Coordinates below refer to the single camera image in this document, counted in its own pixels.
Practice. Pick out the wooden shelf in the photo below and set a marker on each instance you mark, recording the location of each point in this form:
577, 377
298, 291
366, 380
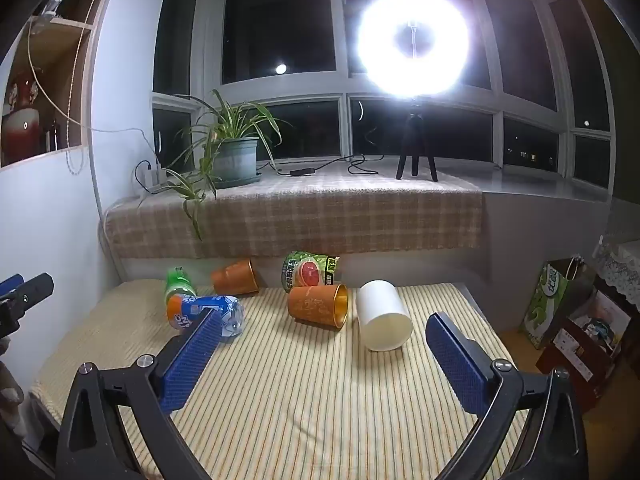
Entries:
60, 85

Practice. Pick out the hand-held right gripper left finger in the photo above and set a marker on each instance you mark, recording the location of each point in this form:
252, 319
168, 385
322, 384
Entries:
192, 355

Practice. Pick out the red figure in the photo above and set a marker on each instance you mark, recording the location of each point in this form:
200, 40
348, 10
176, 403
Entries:
20, 120

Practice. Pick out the checkered cloth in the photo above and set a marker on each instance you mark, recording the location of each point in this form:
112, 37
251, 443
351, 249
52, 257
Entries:
325, 215

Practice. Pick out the red cardboard box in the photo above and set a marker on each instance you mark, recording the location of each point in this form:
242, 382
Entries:
575, 365

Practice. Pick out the green paper bag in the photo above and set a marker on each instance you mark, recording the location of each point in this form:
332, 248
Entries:
547, 305

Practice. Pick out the green grapefruit print can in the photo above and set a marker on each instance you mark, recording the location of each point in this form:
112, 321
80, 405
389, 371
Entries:
307, 271

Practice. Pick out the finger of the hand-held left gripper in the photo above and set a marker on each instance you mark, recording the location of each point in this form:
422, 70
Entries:
37, 290
10, 286

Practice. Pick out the blue and orange plastic bottle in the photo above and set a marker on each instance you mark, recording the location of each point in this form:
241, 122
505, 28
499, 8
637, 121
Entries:
195, 306

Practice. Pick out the orange cup with gold inside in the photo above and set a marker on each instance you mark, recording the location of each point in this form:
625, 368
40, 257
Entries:
312, 306

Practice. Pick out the white window frame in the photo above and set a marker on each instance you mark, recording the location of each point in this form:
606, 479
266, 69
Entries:
345, 87

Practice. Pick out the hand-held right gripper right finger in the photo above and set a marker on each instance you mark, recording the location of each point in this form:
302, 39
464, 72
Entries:
457, 360

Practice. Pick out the person's left hand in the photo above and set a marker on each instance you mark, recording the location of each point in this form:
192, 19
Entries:
9, 390

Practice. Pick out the white lace cloth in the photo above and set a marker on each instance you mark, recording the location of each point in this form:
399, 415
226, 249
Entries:
622, 270

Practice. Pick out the striped tablecloth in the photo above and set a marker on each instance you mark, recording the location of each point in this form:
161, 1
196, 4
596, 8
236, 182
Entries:
310, 390

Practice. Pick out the colourful printed box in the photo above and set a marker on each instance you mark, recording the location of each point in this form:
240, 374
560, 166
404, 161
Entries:
602, 317

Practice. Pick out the green plastic bottle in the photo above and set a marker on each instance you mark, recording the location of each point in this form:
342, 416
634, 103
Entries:
179, 285

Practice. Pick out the white power strip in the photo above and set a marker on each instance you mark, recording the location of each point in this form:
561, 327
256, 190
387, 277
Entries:
150, 177

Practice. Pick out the white cup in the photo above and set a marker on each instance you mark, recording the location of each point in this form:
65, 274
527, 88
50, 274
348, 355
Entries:
382, 320

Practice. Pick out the spider plant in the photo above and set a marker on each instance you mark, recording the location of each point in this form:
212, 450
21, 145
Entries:
225, 120

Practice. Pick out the black tripod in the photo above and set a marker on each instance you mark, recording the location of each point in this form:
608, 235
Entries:
415, 130

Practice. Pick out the grey-green flower pot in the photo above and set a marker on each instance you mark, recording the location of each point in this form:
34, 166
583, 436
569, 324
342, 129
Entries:
237, 157

